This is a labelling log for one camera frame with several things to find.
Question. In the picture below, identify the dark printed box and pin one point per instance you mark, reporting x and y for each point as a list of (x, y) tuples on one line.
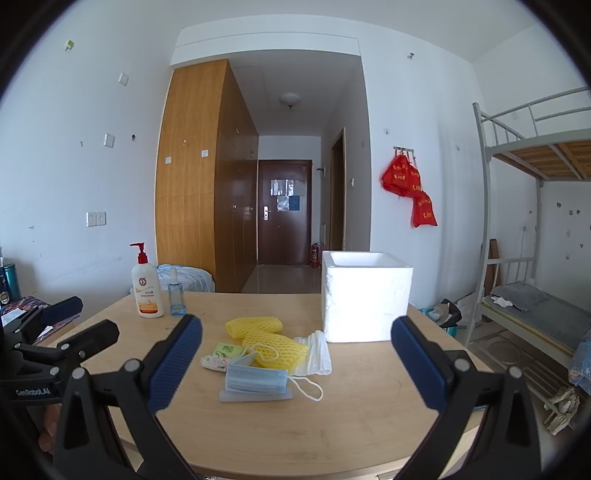
[(23, 307)]

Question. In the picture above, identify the green tissue packet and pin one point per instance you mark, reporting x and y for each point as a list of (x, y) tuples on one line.
[(221, 353)]

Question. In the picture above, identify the round ceiling lamp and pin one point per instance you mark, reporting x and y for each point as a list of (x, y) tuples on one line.
[(290, 98)]

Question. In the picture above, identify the white foam box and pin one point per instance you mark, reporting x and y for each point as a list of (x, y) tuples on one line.
[(364, 300)]

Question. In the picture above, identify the blue starred cloth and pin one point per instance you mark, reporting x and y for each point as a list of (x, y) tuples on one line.
[(581, 369)]

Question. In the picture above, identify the person's left hand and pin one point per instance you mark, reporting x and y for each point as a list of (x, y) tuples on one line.
[(48, 429)]

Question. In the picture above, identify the wooden wardrobe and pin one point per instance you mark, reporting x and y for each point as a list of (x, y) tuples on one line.
[(194, 184)]

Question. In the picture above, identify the metal wall hook rack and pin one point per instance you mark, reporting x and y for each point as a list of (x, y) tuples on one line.
[(404, 148)]

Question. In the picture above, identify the square red cloth bag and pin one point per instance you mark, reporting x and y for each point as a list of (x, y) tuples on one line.
[(425, 212)]

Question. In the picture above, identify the grey pillow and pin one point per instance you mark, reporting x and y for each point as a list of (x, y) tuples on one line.
[(521, 295)]

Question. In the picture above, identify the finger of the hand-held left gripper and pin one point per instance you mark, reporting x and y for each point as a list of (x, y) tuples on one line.
[(62, 308), (92, 334)]

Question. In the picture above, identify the beige crumpled cloth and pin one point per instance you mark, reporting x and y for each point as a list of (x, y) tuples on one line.
[(563, 408)]

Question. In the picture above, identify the crumpled white cloth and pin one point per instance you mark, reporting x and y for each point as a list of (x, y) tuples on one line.
[(501, 301)]

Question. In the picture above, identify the taped paper notices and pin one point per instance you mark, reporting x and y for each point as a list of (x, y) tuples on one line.
[(282, 189)]

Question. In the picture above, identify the teal cup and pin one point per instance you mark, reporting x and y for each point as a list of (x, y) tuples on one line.
[(10, 281)]

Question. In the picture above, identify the grey mattress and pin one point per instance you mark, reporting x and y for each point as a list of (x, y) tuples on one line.
[(558, 318)]

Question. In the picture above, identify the narrow red cloth bag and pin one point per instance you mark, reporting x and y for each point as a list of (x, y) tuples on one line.
[(415, 182)]

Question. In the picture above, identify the large red cloth bag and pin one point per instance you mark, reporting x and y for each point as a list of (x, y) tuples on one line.
[(396, 177)]

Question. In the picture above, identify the grey metal bunk bed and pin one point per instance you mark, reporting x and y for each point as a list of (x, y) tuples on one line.
[(485, 184)]

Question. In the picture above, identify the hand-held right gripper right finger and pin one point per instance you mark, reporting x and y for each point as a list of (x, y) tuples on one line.
[(418, 364)]

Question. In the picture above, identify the yellow foam fruit net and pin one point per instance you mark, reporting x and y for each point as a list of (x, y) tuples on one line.
[(254, 325), (277, 350)]

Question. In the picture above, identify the white double wall socket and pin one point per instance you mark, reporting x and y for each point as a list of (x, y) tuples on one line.
[(96, 218)]

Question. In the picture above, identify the black bag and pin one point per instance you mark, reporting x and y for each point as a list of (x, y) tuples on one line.
[(451, 311)]

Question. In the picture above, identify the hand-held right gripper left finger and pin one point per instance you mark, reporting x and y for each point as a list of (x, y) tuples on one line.
[(178, 364)]

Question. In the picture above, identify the leaning wooden board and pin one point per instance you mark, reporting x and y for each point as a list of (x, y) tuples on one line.
[(495, 263)]

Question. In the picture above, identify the dark brown entrance door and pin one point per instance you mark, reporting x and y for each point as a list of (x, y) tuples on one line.
[(300, 230)]

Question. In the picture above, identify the blue face mask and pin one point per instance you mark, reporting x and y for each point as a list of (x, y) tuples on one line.
[(240, 397), (256, 378)]

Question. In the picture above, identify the light blue bedsheet bundle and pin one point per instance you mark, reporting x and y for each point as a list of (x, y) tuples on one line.
[(194, 277)]

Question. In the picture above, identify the red fire extinguisher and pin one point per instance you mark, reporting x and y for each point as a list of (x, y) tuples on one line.
[(315, 256)]

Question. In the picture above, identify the clear blue spray bottle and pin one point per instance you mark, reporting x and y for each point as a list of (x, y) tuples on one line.
[(177, 300)]

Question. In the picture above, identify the white lotion pump bottle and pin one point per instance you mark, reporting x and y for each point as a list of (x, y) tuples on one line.
[(147, 295)]

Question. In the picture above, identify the white face mask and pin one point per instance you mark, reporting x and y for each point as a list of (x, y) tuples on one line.
[(318, 357)]

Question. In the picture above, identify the brown side door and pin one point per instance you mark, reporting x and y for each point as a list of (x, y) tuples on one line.
[(338, 198)]

